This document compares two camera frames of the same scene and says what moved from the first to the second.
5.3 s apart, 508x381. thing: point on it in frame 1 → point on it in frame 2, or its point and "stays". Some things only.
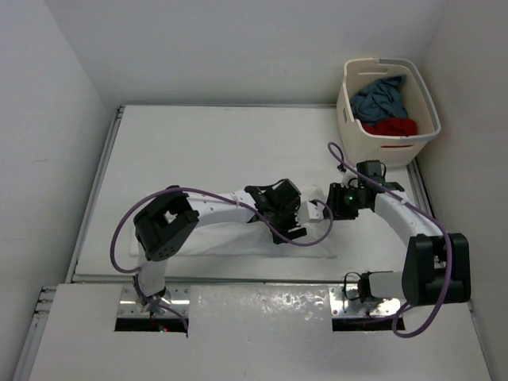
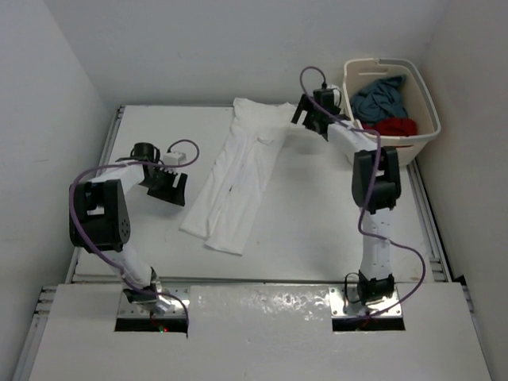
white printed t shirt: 240,240 → 221,208
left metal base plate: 129,302 stays
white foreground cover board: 255,332 stays
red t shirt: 391,126 stays
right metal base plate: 345,302 stays
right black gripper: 336,191 → 305,104
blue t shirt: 382,98 stays
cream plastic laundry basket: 384,111 stays
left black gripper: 293,207 → 171,194
